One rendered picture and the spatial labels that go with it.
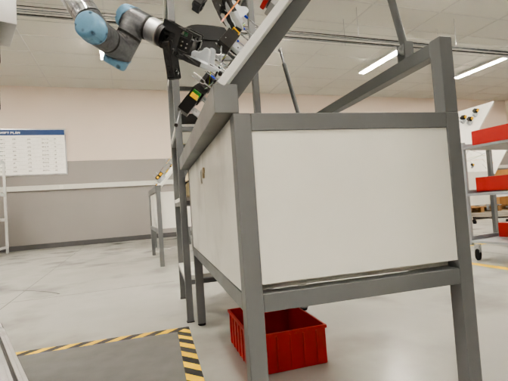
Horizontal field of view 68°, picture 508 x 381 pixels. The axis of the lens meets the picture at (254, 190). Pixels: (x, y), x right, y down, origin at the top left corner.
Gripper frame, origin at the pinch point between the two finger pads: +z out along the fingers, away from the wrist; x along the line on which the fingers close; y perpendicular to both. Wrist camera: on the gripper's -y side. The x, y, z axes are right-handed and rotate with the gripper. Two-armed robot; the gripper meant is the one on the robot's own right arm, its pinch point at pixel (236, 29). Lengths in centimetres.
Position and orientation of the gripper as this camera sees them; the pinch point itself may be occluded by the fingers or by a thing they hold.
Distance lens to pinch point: 127.0
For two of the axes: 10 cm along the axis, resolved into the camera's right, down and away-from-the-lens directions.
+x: -3.2, 1.5, 9.3
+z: 5.0, 8.7, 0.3
